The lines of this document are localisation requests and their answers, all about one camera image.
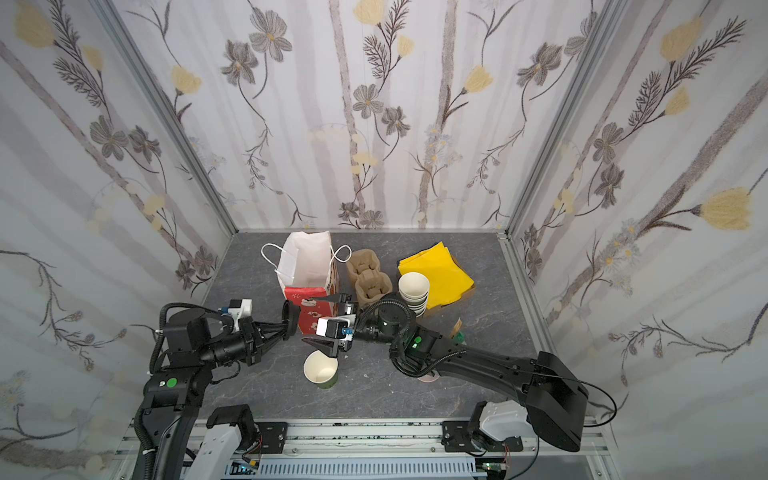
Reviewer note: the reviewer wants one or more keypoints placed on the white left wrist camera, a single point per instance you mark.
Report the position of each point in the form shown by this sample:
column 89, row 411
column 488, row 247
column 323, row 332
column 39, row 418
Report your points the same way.
column 238, row 309

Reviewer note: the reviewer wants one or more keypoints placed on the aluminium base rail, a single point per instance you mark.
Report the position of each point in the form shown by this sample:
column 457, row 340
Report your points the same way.
column 398, row 448

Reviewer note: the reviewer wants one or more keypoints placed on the stack of paper cups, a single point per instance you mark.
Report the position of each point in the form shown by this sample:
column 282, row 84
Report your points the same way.
column 414, row 288

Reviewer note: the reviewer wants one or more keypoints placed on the black plastic cup lid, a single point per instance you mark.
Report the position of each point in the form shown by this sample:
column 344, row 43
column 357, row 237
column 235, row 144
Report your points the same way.
column 290, row 318

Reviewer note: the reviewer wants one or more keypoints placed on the aluminium corner frame post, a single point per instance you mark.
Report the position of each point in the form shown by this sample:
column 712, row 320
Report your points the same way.
column 586, row 68

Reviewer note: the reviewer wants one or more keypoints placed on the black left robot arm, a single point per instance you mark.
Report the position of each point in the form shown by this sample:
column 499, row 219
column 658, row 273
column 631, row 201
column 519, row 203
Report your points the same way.
column 192, row 341

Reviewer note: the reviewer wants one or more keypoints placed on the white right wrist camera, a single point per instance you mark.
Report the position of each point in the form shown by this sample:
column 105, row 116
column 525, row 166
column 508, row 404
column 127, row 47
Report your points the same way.
column 334, row 328

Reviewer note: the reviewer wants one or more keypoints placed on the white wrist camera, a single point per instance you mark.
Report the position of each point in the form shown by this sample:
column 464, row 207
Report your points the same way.
column 238, row 309
column 334, row 328

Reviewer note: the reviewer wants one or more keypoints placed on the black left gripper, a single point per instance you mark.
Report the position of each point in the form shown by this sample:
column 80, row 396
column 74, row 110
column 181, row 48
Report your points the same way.
column 260, row 336

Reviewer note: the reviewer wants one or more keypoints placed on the pink metal straw bucket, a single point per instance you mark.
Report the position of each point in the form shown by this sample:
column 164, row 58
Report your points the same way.
column 429, row 377

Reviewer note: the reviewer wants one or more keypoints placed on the green paper coffee cup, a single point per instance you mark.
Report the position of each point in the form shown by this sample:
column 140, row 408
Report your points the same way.
column 321, row 370

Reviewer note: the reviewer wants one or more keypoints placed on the red white paper gift bag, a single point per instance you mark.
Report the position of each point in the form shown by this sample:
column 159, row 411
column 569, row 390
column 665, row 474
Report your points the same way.
column 306, row 265

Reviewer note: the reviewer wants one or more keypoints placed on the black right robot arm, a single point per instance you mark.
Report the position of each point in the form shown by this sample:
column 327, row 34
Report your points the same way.
column 554, row 399

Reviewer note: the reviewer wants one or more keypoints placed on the yellow napkin stack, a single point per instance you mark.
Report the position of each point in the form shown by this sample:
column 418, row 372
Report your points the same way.
column 424, row 261

